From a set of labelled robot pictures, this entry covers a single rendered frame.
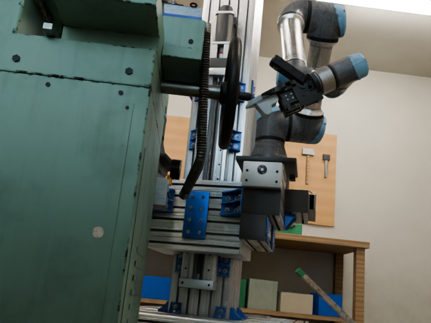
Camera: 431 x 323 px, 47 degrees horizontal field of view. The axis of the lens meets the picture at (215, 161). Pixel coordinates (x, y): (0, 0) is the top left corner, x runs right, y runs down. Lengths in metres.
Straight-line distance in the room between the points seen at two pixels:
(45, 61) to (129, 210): 0.36
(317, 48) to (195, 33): 0.73
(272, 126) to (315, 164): 2.94
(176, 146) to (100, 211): 3.74
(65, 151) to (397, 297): 4.21
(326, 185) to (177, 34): 3.71
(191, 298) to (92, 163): 1.13
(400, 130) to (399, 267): 1.35
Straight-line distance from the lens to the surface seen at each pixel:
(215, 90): 1.27
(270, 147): 1.88
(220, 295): 2.01
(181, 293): 2.04
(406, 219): 5.06
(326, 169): 4.84
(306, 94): 1.42
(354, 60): 1.47
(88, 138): 1.03
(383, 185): 5.04
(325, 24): 1.85
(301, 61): 1.57
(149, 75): 1.06
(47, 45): 1.13
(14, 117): 1.08
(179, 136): 4.73
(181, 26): 1.26
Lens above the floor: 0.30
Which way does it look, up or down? 15 degrees up
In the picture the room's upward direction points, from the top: 6 degrees clockwise
